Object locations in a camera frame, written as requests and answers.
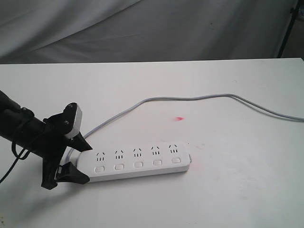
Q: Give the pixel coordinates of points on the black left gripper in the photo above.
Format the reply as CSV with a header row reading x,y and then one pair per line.
x,y
52,153

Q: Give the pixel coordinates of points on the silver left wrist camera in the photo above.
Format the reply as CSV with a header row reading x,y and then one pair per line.
x,y
72,117

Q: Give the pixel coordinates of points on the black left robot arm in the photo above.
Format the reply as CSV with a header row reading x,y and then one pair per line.
x,y
20,126

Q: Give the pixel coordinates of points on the black tripod stand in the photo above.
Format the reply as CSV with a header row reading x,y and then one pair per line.
x,y
294,13

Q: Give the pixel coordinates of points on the white five-outlet power strip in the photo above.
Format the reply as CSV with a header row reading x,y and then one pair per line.
x,y
134,161

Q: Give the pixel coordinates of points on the grey backdrop cloth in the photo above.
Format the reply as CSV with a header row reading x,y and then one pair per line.
x,y
98,31

